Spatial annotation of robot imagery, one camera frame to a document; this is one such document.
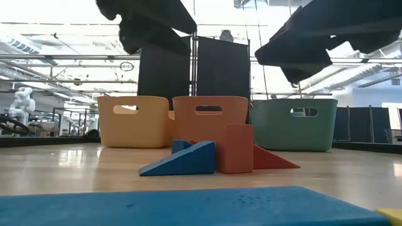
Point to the black folding partition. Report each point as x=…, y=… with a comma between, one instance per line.
x=220, y=69

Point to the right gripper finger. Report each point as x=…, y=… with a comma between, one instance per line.
x=304, y=73
x=298, y=44

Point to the teal plastic bin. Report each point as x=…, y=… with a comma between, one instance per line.
x=295, y=132

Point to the orange triangle block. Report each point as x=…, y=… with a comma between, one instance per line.
x=235, y=150

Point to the yellow rectangular block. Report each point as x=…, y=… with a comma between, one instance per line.
x=392, y=216

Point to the orange plastic bin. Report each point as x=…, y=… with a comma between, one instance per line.
x=201, y=128

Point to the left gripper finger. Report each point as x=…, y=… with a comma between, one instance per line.
x=150, y=36
x=150, y=11

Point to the large blue flat block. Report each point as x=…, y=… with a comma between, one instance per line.
x=188, y=207

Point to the red triangle block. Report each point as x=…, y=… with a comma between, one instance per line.
x=267, y=161

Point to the yellow plastic bin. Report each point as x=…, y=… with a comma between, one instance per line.
x=135, y=132

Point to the white robot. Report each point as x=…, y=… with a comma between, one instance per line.
x=22, y=103

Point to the blue triangle block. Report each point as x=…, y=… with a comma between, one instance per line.
x=179, y=146
x=188, y=163

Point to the dark partition panels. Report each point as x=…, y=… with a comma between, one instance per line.
x=361, y=125

